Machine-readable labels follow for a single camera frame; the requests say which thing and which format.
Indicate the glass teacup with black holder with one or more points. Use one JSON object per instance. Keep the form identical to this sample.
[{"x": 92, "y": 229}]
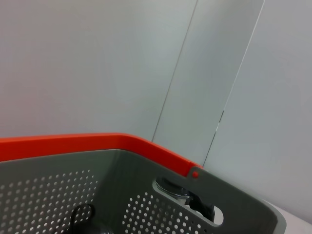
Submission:
[{"x": 81, "y": 219}]

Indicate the grey perforated storage bin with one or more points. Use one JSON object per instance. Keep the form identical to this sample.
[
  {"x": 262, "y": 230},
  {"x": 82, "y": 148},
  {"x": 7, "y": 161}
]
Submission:
[{"x": 97, "y": 195}]

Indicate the glass pot with black lid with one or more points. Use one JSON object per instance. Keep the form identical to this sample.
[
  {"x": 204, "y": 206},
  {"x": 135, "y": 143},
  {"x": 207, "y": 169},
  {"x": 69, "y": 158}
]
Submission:
[{"x": 180, "y": 195}]

